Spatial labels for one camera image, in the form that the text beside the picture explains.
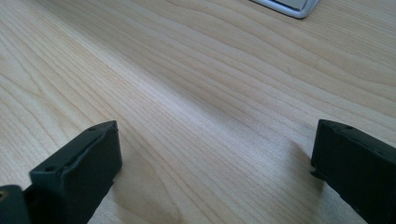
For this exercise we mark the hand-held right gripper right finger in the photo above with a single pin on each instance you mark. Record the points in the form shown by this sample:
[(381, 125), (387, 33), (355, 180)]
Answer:
[(358, 168)]

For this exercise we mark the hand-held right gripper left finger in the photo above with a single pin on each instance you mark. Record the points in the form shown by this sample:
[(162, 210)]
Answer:
[(77, 168)]

